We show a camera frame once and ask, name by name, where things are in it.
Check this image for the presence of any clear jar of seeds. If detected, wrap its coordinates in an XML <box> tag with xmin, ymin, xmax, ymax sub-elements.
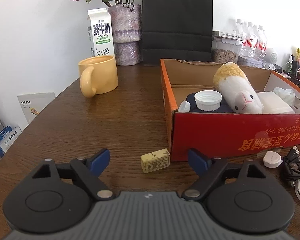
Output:
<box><xmin>211</xmin><ymin>37</ymin><xmax>240</xmax><ymax>64</ymax></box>

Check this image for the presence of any flat white box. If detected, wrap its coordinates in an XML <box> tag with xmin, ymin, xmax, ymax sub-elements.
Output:
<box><xmin>212</xmin><ymin>31</ymin><xmax>245</xmax><ymax>43</ymax></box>

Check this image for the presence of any white flat board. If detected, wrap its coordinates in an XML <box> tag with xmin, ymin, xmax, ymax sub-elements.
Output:
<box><xmin>17</xmin><ymin>92</ymin><xmax>56</xmax><ymax>124</ymax></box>

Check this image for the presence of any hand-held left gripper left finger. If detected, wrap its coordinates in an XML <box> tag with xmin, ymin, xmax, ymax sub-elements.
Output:
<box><xmin>30</xmin><ymin>148</ymin><xmax>115</xmax><ymax>202</ymax></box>

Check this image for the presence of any clear water bottle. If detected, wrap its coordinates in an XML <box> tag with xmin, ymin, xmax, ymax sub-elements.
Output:
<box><xmin>234</xmin><ymin>19</ymin><xmax>247</xmax><ymax>55</ymax></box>
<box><xmin>255</xmin><ymin>25</ymin><xmax>268</xmax><ymax>60</ymax></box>
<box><xmin>244</xmin><ymin>22</ymin><xmax>257</xmax><ymax>58</ymax></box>

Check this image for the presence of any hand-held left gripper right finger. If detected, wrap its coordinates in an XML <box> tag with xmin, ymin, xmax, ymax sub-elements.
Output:
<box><xmin>181</xmin><ymin>148</ymin><xmax>265</xmax><ymax>202</ymax></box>

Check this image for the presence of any small yellow block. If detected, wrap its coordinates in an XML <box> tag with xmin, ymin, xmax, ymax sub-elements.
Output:
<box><xmin>140</xmin><ymin>148</ymin><xmax>171</xmax><ymax>173</ymax></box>

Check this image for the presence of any black upright device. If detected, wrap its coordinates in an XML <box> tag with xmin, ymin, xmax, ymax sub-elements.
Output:
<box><xmin>289</xmin><ymin>54</ymin><xmax>299</xmax><ymax>75</ymax></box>

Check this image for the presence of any black paper bag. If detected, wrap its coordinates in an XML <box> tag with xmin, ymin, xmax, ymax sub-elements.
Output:
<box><xmin>141</xmin><ymin>0</ymin><xmax>213</xmax><ymax>67</ymax></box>

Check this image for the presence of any white green milk carton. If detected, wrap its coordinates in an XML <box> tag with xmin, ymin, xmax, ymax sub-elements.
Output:
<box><xmin>87</xmin><ymin>8</ymin><xmax>115</xmax><ymax>58</ymax></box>

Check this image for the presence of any purple stone vase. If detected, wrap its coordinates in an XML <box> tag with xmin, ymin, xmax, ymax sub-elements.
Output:
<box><xmin>107</xmin><ymin>4</ymin><xmax>143</xmax><ymax>66</ymax></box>

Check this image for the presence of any navy fabric pouch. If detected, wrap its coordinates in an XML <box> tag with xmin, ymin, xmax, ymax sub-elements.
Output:
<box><xmin>186</xmin><ymin>92</ymin><xmax>234</xmax><ymax>113</ymax></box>

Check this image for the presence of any red cardboard box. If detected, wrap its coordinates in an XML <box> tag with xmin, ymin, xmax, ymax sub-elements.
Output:
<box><xmin>160</xmin><ymin>59</ymin><xmax>300</xmax><ymax>162</ymax></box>

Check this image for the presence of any black usb cable bundle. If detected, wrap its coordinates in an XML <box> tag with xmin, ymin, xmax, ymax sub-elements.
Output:
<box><xmin>282</xmin><ymin>145</ymin><xmax>300</xmax><ymax>188</ymax></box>

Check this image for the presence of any blue printed box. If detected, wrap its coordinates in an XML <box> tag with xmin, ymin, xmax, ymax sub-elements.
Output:
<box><xmin>0</xmin><ymin>125</ymin><xmax>22</xmax><ymax>158</ymax></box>

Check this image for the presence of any large white ribbed cap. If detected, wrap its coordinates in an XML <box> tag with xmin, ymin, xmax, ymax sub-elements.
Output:
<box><xmin>194</xmin><ymin>90</ymin><xmax>223</xmax><ymax>111</ymax></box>

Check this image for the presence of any white yellow plush sheep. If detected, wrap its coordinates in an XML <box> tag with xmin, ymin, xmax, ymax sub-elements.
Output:
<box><xmin>213</xmin><ymin>62</ymin><xmax>264</xmax><ymax>114</ymax></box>

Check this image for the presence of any yellow ceramic mug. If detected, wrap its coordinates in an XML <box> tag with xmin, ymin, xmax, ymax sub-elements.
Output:
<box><xmin>78</xmin><ymin>55</ymin><xmax>118</xmax><ymax>98</ymax></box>

